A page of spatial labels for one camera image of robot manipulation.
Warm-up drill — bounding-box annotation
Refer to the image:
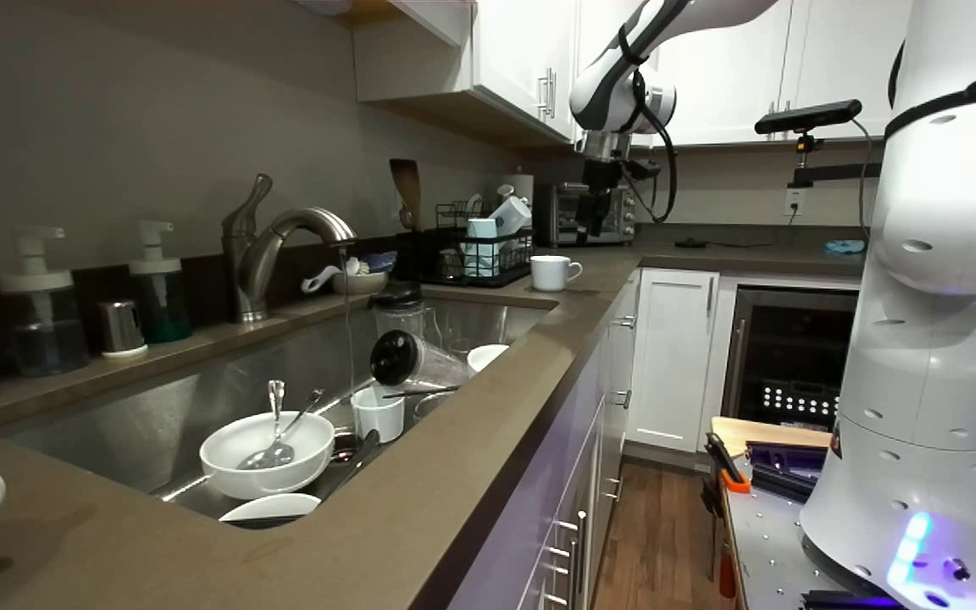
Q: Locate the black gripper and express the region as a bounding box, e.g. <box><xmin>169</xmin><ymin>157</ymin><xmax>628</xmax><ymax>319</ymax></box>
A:
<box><xmin>577</xmin><ymin>153</ymin><xmax>634</xmax><ymax>245</ymax></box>

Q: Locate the large white mug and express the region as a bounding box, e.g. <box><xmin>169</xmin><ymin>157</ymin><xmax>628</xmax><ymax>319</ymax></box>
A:
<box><xmin>529</xmin><ymin>252</ymin><xmax>587</xmax><ymax>294</ymax></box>

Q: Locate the silver toaster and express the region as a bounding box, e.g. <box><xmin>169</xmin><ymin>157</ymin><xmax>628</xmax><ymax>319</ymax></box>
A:
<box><xmin>531</xmin><ymin>177</ymin><xmax>640</xmax><ymax>252</ymax></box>

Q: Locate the white container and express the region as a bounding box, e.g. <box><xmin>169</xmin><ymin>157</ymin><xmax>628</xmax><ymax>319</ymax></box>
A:
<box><xmin>490</xmin><ymin>192</ymin><xmax>535</xmax><ymax>245</ymax></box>

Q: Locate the light blue container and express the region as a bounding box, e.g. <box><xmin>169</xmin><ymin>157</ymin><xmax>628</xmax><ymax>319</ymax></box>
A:
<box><xmin>461</xmin><ymin>214</ymin><xmax>500</xmax><ymax>283</ymax></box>

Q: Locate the white lower cabinet door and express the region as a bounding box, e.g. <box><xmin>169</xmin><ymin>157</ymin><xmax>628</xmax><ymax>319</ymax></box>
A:
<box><xmin>628</xmin><ymin>266</ymin><xmax>721</xmax><ymax>453</ymax></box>

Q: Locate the white plate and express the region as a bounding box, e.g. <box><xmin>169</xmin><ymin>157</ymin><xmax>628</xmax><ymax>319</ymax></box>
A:
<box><xmin>464</xmin><ymin>341</ymin><xmax>511</xmax><ymax>375</ymax></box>

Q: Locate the white upper cabinet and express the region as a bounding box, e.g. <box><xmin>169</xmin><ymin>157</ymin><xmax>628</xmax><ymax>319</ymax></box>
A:
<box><xmin>349</xmin><ymin>0</ymin><xmax>599</xmax><ymax>151</ymax></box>
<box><xmin>636</xmin><ymin>0</ymin><xmax>922</xmax><ymax>151</ymax></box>

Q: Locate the black glass door cooler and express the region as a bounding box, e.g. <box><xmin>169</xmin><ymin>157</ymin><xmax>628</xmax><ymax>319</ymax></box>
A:
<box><xmin>721</xmin><ymin>283</ymin><xmax>860</xmax><ymax>430</ymax></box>

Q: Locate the sponge holder dish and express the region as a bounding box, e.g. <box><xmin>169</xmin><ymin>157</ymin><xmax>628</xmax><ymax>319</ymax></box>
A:
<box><xmin>332</xmin><ymin>254</ymin><xmax>392</xmax><ymax>297</ymax></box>

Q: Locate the clear glass jar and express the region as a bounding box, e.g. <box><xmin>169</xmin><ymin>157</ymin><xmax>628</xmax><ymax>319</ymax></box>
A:
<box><xmin>367</xmin><ymin>330</ymin><xmax>473</xmax><ymax>395</ymax></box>

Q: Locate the wooden board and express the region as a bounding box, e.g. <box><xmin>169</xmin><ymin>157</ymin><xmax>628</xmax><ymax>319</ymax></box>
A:
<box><xmin>707</xmin><ymin>415</ymin><xmax>838</xmax><ymax>453</ymax></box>

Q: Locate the orange black clamp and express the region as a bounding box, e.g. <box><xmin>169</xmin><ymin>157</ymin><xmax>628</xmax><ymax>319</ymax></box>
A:
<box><xmin>715</xmin><ymin>540</ymin><xmax>742</xmax><ymax>605</ymax></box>
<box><xmin>703</xmin><ymin>430</ymin><xmax>753</xmax><ymax>497</ymax></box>

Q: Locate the small white cup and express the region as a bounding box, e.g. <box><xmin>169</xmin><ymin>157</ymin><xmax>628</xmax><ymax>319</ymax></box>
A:
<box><xmin>349</xmin><ymin>382</ymin><xmax>411</xmax><ymax>447</ymax></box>

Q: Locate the dark bar box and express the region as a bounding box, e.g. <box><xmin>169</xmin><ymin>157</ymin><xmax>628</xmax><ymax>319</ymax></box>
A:
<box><xmin>746</xmin><ymin>442</ymin><xmax>838</xmax><ymax>506</ymax></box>

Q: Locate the grey lower cabinet front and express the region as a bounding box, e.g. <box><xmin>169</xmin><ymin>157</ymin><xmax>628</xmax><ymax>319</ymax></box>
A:
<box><xmin>448</xmin><ymin>268</ymin><xmax>640</xmax><ymax>610</ymax></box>

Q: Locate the brushed steel faucet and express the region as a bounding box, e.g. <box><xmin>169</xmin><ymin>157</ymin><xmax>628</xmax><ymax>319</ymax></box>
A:
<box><xmin>221</xmin><ymin>169</ymin><xmax>363</xmax><ymax>330</ymax></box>

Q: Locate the white speckled robot cart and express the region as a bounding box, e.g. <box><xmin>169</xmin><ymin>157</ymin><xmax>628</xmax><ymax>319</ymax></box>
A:
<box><xmin>718</xmin><ymin>472</ymin><xmax>909</xmax><ymax>610</ymax></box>

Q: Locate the white bowl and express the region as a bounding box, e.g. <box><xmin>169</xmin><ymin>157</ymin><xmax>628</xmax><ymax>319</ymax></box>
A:
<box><xmin>195</xmin><ymin>406</ymin><xmax>338</xmax><ymax>506</ymax></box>

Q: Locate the small metal cup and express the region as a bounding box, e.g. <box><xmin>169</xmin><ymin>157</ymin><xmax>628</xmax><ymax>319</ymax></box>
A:
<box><xmin>96</xmin><ymin>294</ymin><xmax>151</xmax><ymax>364</ymax></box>

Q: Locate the stainless steel sink basin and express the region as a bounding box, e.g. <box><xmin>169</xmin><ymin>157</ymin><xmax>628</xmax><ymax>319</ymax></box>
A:
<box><xmin>0</xmin><ymin>286</ymin><xmax>567</xmax><ymax>535</ymax></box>

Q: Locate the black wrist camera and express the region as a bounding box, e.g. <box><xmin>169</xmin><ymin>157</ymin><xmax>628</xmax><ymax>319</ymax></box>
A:
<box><xmin>622</xmin><ymin>157</ymin><xmax>663</xmax><ymax>188</ymax></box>

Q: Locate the black wire dish rack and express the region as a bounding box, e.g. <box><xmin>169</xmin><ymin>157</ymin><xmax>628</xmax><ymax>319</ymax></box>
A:
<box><xmin>434</xmin><ymin>224</ymin><xmax>535</xmax><ymax>289</ymax></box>

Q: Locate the black camera on stand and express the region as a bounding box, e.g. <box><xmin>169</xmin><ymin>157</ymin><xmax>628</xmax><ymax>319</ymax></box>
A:
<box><xmin>753</xmin><ymin>96</ymin><xmax>936</xmax><ymax>197</ymax></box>

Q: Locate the white scrubber handle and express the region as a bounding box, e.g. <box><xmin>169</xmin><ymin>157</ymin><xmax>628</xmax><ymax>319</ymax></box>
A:
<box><xmin>298</xmin><ymin>261</ymin><xmax>347</xmax><ymax>297</ymax></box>

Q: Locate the silver thin handled utensil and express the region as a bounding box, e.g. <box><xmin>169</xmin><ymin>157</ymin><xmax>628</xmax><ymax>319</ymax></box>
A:
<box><xmin>271</xmin><ymin>388</ymin><xmax>330</xmax><ymax>467</ymax></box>

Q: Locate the silver spoon wide handle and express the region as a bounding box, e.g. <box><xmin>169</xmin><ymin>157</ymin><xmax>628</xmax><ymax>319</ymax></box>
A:
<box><xmin>241</xmin><ymin>375</ymin><xmax>298</xmax><ymax>472</ymax></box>

